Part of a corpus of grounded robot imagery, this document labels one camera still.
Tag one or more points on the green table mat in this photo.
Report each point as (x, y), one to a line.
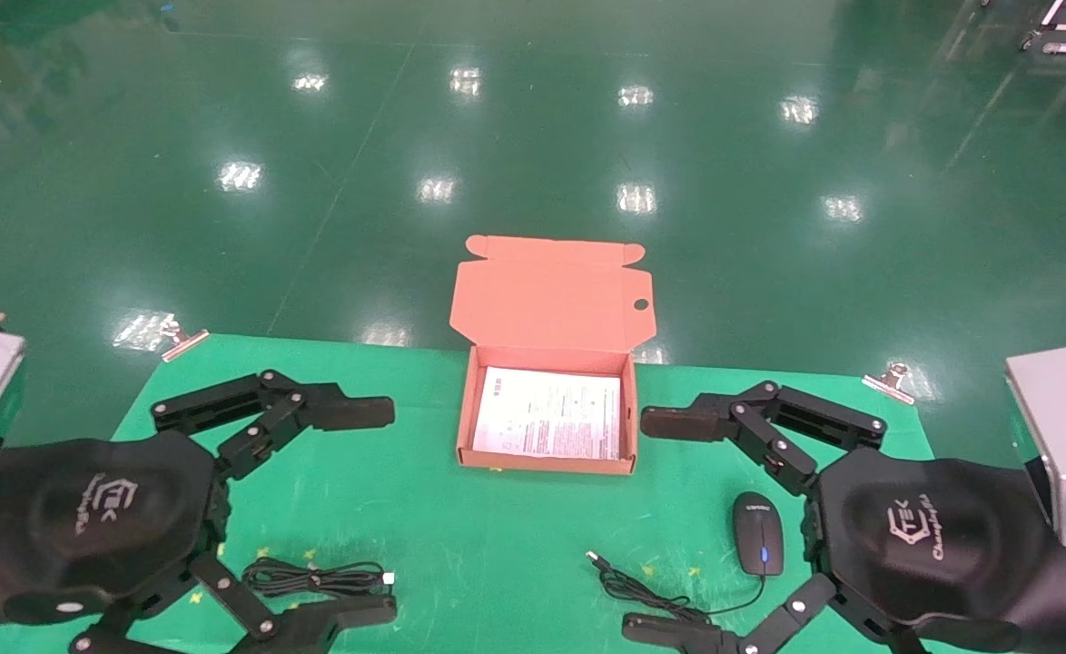
(497, 545)

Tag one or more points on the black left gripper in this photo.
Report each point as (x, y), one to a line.
(88, 518)

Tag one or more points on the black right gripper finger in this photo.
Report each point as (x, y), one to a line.
(678, 634)
(678, 421)

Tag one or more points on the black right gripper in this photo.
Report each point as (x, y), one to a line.
(932, 536)

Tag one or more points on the orange cardboard box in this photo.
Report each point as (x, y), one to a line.
(551, 300)

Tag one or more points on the white printed instruction sheet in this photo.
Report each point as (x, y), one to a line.
(547, 422)

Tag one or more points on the silver binder clip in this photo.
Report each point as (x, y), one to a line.
(892, 381)
(183, 340)

